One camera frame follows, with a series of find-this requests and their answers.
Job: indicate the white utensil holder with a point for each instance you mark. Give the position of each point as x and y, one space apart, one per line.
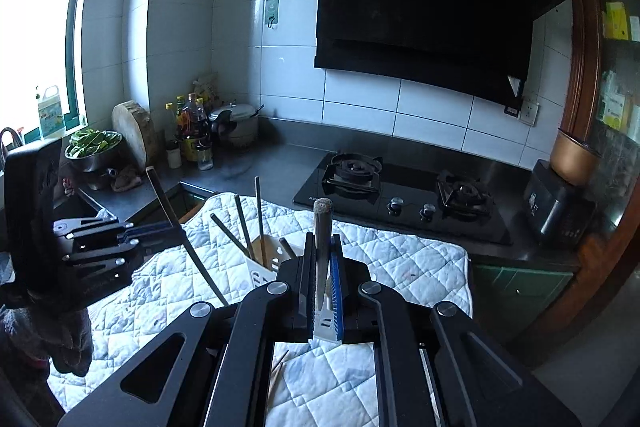
260 274

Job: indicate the small white jar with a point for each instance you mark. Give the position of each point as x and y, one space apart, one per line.
173 154

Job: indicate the white quilted mat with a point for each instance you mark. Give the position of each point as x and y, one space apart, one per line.
400 267

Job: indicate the clear detergent bottle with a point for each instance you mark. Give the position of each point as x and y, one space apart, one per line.
51 114

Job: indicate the black range hood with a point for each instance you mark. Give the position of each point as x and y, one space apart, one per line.
425 7

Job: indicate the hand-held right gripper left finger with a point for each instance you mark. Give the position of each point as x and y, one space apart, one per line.
305 297

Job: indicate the copper-coloured pot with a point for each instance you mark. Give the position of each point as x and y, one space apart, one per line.
575 157

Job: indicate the steel faucet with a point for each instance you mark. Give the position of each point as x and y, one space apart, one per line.
9 138

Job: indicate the black countertop appliance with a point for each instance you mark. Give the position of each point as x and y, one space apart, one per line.
555 207

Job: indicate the small glass jar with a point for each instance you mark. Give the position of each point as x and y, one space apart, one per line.
205 157

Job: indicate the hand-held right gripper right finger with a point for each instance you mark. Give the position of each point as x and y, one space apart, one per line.
337 302

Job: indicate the wooden chopstick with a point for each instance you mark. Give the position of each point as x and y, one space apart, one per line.
258 217
230 236
195 257
321 247
243 224

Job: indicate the person's left forearm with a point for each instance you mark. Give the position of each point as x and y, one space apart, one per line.
45 332

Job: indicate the wall socket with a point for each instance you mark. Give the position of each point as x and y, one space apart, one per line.
529 113

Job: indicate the yellow box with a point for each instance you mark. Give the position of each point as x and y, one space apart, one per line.
617 21

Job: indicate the green cabinet door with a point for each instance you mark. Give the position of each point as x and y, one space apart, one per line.
520 289

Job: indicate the brown cloth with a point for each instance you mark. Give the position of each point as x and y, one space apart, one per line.
127 179

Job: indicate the wooden glass-door cabinet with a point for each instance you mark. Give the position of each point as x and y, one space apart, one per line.
590 57

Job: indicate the steel pressure cooker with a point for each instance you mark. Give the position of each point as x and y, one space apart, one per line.
237 122

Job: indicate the yellow-cap bottle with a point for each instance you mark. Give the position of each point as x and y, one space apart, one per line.
170 117

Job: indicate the steel bowl of greens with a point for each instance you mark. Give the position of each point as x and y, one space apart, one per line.
92 152

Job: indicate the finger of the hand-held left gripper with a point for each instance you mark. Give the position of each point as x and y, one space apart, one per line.
150 230
132 246

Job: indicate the window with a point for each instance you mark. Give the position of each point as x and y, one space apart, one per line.
35 7

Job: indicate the dark oil bottle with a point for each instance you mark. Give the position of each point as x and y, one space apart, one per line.
194 127

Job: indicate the black gas stove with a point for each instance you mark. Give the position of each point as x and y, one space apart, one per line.
400 197

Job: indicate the green wall hook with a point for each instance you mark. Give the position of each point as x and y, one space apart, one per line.
271 12

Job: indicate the round wooden cutting board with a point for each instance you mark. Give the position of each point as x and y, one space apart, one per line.
132 132

